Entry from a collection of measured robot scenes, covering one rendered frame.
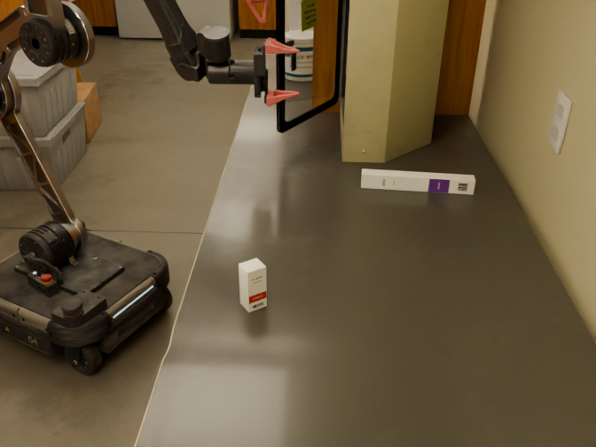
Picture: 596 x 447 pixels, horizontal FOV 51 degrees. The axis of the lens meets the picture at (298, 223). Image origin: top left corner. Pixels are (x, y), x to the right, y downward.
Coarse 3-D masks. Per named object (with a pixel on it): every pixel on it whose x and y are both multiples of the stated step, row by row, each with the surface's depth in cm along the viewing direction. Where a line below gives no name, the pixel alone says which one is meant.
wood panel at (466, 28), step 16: (464, 0) 177; (480, 0) 177; (448, 16) 179; (464, 16) 179; (480, 16) 179; (448, 32) 182; (464, 32) 181; (480, 32) 181; (448, 48) 184; (464, 48) 184; (448, 64) 186; (464, 64) 186; (448, 80) 189; (464, 80) 188; (448, 96) 191; (464, 96) 191; (448, 112) 194; (464, 112) 193
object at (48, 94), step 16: (16, 64) 334; (32, 64) 334; (32, 80) 313; (48, 80) 330; (64, 80) 352; (32, 96) 319; (48, 96) 332; (64, 96) 355; (32, 112) 324; (48, 112) 333; (64, 112) 356; (0, 128) 330; (32, 128) 329; (48, 128) 336
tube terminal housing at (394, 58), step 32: (352, 0) 143; (384, 0) 142; (416, 0) 146; (448, 0) 155; (352, 32) 146; (384, 32) 146; (416, 32) 151; (352, 64) 150; (384, 64) 150; (416, 64) 156; (352, 96) 154; (384, 96) 154; (416, 96) 161; (352, 128) 158; (384, 128) 158; (416, 128) 167; (352, 160) 163; (384, 160) 162
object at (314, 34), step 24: (288, 0) 151; (312, 0) 160; (336, 0) 170; (288, 24) 154; (312, 24) 163; (336, 24) 173; (312, 48) 166; (288, 72) 160; (312, 72) 170; (312, 96) 174; (288, 120) 167
